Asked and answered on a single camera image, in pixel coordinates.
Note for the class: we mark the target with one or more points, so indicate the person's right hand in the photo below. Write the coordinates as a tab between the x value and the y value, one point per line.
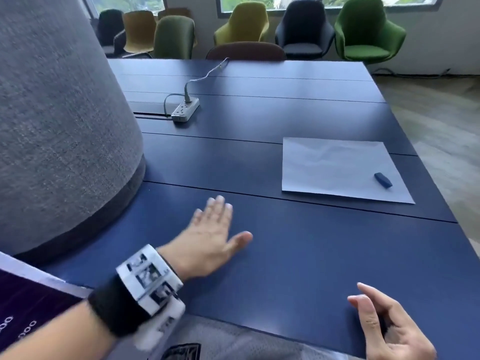
407	333

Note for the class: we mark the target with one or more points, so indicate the person's left hand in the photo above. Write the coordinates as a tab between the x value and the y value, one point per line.
204	245

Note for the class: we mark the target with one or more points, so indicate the person's right thumb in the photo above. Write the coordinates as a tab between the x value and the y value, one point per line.
365	320

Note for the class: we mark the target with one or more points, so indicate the person's left thumb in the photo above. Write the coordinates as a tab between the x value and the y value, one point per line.
242	239

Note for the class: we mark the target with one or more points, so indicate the person's left forearm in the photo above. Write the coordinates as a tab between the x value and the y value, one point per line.
56	331

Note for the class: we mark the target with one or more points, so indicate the grey printed garment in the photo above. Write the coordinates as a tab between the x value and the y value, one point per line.
232	344

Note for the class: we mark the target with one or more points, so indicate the white paper sheet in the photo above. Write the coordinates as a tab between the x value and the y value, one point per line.
337	168

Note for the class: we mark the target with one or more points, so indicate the small dark blue eraser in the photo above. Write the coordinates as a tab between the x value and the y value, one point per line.
383	180

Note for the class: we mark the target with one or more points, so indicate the white power strip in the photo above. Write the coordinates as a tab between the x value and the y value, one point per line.
185	110

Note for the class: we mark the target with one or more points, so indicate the brown chair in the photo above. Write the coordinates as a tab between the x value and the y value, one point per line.
245	52

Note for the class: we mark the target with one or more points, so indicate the green fabric chair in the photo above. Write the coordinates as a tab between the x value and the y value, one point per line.
174	39

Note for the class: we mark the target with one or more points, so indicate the olive yellow armchair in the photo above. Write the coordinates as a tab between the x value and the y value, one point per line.
243	28

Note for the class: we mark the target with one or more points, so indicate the dark navy armchair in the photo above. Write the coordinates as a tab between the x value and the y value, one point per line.
303	31

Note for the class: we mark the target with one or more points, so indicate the purple white-edged board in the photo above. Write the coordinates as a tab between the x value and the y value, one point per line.
30	299

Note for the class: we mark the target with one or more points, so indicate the large grey fabric cylinder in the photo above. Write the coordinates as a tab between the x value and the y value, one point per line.
56	119

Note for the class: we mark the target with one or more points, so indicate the mustard yellow chair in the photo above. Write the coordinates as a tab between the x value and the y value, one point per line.
138	31

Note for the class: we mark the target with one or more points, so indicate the bright green armchair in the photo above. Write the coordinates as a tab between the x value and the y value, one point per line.
365	33

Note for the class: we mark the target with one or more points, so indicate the dark green chair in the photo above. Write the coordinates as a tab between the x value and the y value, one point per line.
110	28

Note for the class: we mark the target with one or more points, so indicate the wide window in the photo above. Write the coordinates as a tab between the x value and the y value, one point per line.
330	0

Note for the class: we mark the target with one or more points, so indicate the small window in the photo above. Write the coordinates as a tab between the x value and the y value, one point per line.
127	2

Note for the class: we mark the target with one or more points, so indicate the white wrist-mounted camera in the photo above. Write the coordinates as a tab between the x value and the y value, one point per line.
150	281

